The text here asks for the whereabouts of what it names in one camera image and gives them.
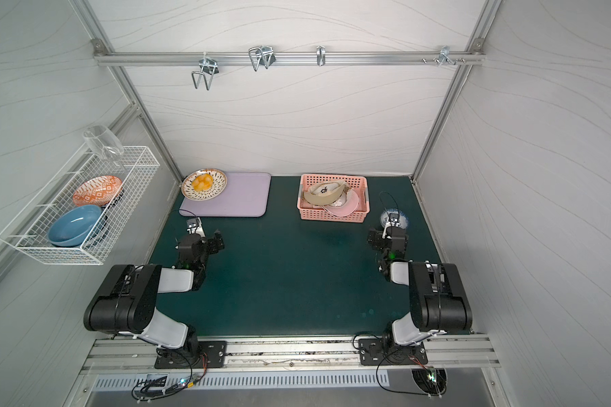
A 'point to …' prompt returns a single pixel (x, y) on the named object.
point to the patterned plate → (220, 182)
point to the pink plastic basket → (358, 183)
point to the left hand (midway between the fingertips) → (206, 232)
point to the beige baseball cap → (325, 192)
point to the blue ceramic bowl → (70, 227)
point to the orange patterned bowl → (98, 191)
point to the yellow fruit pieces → (202, 182)
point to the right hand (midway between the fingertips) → (389, 228)
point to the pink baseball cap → (346, 205)
